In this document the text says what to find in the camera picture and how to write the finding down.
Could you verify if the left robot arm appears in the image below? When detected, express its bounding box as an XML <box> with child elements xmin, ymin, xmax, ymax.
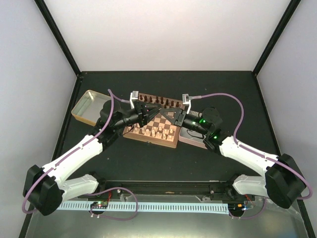
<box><xmin>23</xmin><ymin>100</ymin><xmax>161</xmax><ymax>216</ymax></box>

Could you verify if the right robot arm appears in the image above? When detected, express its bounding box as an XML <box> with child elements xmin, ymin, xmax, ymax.
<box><xmin>160</xmin><ymin>107</ymin><xmax>307</xmax><ymax>209</ymax></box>

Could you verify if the dark chess pieces row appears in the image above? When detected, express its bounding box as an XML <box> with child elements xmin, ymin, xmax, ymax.
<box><xmin>138</xmin><ymin>93</ymin><xmax>185</xmax><ymax>109</ymax></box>

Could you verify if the pink tin with pieces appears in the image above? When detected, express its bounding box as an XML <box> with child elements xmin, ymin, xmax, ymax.
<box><xmin>178</xmin><ymin>127</ymin><xmax>207</xmax><ymax>149</ymax></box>

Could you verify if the wooden chess board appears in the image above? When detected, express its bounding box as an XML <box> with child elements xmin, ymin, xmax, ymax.
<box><xmin>123</xmin><ymin>93</ymin><xmax>185</xmax><ymax>148</ymax></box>

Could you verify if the small circuit board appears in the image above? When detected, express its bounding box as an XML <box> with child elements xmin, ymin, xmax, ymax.
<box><xmin>90</xmin><ymin>201</ymin><xmax>108</xmax><ymax>209</ymax></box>

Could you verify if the gold metal tin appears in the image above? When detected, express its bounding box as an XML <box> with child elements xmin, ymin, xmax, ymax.
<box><xmin>71</xmin><ymin>90</ymin><xmax>111</xmax><ymax>126</ymax></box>

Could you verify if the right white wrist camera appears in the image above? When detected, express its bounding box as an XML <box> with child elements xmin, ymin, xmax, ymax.
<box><xmin>182</xmin><ymin>94</ymin><xmax>192</xmax><ymax>114</ymax></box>

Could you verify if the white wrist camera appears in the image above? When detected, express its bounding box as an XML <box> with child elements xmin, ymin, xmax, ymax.
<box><xmin>182</xmin><ymin>94</ymin><xmax>192</xmax><ymax>114</ymax></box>
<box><xmin>129</xmin><ymin>91</ymin><xmax>139</xmax><ymax>109</ymax></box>

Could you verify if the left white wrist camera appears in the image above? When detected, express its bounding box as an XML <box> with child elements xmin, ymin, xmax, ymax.
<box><xmin>129</xmin><ymin>91</ymin><xmax>139</xmax><ymax>109</ymax></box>

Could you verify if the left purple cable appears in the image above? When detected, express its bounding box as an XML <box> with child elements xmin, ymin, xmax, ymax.
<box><xmin>21</xmin><ymin>88</ymin><xmax>132</xmax><ymax>214</ymax></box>

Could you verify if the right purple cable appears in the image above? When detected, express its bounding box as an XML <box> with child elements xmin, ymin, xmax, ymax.
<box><xmin>190</xmin><ymin>93</ymin><xmax>313</xmax><ymax>200</ymax></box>

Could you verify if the black mounting rail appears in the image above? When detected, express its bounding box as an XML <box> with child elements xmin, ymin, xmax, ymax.
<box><xmin>99</xmin><ymin>180</ymin><xmax>298</xmax><ymax>199</ymax></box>

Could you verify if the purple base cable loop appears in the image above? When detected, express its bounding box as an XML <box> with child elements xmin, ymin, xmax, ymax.
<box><xmin>89</xmin><ymin>186</ymin><xmax>139</xmax><ymax>221</ymax></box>

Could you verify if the light blue cable duct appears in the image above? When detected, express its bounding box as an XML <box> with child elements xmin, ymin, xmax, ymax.
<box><xmin>58</xmin><ymin>201</ymin><xmax>229</xmax><ymax>215</ymax></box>

